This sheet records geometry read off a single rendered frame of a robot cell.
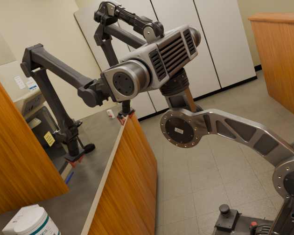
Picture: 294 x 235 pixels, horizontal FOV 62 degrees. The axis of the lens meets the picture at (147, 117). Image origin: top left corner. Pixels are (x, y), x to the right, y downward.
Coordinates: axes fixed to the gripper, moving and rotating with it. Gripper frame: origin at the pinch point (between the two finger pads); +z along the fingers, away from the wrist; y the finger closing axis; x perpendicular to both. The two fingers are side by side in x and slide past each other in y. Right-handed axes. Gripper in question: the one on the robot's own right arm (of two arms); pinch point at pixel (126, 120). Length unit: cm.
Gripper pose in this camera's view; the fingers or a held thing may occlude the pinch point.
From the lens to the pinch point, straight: 179.4
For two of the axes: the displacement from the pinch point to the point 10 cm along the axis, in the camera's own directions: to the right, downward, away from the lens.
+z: -0.3, 8.0, 6.0
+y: -5.1, 5.0, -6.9
